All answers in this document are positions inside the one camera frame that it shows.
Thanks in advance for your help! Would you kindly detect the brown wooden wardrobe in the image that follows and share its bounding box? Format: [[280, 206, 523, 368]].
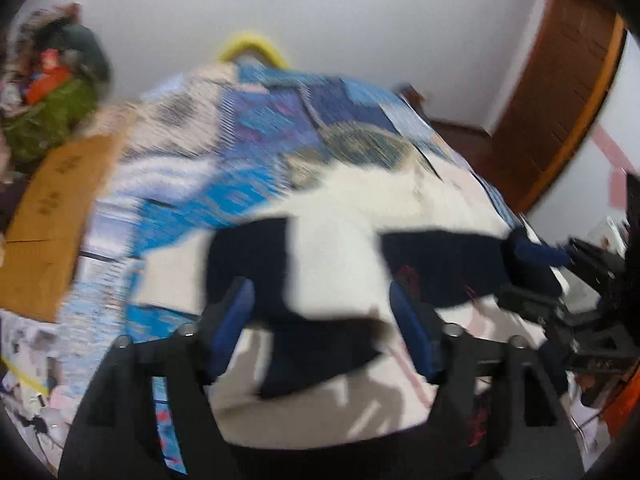
[[480, 0, 626, 212]]

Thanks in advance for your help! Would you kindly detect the yellow curved foam tube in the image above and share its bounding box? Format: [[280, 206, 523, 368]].
[[217, 32, 290, 70]]

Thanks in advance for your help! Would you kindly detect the white and navy fleece sweater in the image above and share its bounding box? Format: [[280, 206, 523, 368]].
[[131, 162, 544, 450]]

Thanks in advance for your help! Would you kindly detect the pile of clothes and boxes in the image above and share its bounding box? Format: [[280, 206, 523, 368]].
[[1, 2, 112, 117]]

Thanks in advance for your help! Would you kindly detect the white sliding wardrobe door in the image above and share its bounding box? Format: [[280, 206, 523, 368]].
[[527, 34, 640, 243]]

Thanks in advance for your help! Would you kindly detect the blue patchwork bed cover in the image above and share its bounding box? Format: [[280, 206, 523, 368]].
[[60, 64, 518, 479]]

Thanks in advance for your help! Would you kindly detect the green fabric laundry basket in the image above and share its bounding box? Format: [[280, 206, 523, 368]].
[[1, 78, 98, 166]]

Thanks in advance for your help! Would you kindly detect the wooden lap desk board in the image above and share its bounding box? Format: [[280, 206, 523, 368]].
[[0, 133, 126, 322]]

